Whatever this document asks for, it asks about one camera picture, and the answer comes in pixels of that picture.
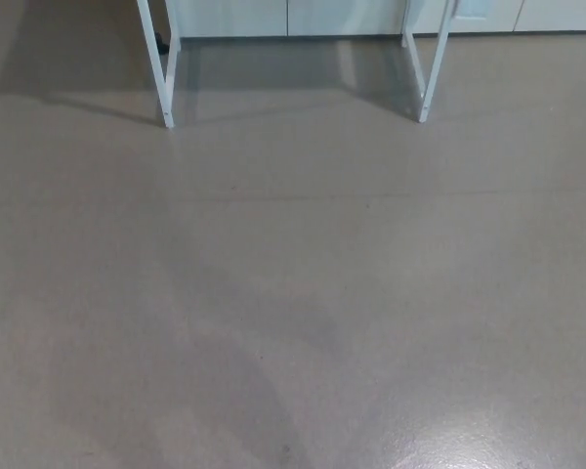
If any white table leg frame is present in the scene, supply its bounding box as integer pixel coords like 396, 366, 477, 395
401, 0, 459, 124
136, 0, 183, 130

